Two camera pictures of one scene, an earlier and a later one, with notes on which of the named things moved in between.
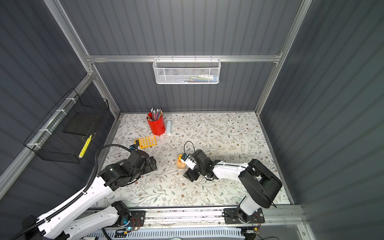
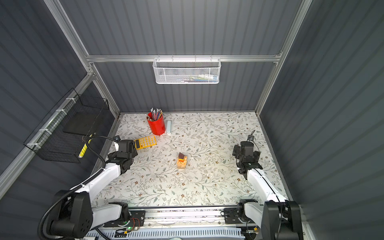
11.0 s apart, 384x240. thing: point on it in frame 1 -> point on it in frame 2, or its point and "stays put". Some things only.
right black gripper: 190,174 -> 237,151
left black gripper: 148,166 -> 135,152
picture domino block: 180,165 stays put
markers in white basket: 202,78 stays put
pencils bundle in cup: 154,115 stays put
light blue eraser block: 169,127 stays put
